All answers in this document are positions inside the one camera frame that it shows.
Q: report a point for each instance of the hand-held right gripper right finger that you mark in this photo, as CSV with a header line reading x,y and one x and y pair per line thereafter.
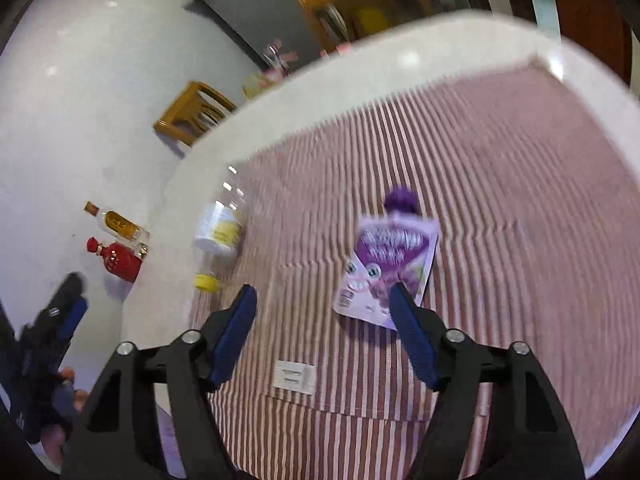
x,y
415,330

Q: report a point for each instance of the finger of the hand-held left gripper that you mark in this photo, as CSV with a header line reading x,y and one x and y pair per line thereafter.
x,y
75,316
69,285

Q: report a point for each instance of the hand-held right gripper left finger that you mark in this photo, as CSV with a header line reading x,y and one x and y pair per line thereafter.
x,y
235,330

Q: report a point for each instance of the purple drink pouch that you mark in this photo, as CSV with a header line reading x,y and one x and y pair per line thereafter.
x,y
385,255

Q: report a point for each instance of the person's left hand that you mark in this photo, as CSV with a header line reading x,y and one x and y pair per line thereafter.
x,y
66,375

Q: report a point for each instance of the red liquor bottle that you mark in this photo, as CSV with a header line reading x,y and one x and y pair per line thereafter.
x,y
120,260

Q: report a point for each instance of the gold liquor bottle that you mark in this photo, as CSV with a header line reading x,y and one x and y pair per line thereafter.
x,y
120,222

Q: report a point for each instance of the clear bottle with yellow cap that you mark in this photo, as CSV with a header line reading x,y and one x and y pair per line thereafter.
x,y
217,230

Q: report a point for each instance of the red striped tablecloth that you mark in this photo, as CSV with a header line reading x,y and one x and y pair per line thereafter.
x,y
500,185

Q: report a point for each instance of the wooden stool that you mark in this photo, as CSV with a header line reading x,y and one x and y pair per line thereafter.
x,y
175,122

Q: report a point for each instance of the wrapped gift basket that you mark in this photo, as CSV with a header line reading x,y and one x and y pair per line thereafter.
x,y
255,85

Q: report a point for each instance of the grey cabinet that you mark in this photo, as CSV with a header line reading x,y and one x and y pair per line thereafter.
x,y
260,5

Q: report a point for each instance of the wooden chair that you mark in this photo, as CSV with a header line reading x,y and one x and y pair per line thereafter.
x,y
320,2

